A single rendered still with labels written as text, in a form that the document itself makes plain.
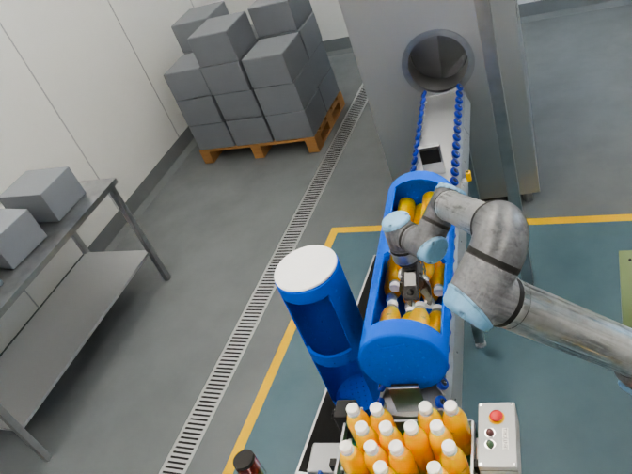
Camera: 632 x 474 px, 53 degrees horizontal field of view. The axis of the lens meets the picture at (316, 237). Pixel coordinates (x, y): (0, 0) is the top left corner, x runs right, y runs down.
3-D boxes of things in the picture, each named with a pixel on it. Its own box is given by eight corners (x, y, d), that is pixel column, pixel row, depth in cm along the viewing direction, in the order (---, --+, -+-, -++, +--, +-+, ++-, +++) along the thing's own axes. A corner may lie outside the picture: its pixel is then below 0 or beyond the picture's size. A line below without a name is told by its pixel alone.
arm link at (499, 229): (504, 196, 124) (433, 177, 190) (476, 253, 125) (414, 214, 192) (557, 220, 125) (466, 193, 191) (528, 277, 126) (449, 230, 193)
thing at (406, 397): (427, 404, 207) (418, 381, 200) (427, 411, 205) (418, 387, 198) (398, 405, 210) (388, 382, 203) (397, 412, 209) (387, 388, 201)
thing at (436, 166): (446, 169, 305) (439, 142, 296) (445, 174, 302) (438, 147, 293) (425, 172, 309) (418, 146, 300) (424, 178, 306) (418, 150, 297)
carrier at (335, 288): (331, 382, 329) (339, 427, 306) (272, 258, 278) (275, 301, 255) (384, 366, 326) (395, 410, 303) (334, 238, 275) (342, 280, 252)
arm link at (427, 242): (438, 227, 181) (410, 213, 190) (420, 263, 182) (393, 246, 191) (458, 235, 187) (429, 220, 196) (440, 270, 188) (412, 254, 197)
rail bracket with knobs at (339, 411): (370, 417, 214) (361, 398, 208) (367, 435, 209) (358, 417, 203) (342, 417, 217) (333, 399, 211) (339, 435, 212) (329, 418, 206)
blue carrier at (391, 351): (466, 215, 268) (443, 162, 253) (459, 386, 204) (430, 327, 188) (402, 229, 280) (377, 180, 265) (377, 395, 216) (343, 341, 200)
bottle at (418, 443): (439, 456, 194) (426, 420, 183) (434, 477, 190) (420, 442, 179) (417, 452, 197) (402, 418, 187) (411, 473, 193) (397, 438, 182)
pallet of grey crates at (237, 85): (345, 103, 605) (305, -20, 535) (319, 151, 550) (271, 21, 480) (238, 118, 657) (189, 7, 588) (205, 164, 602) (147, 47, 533)
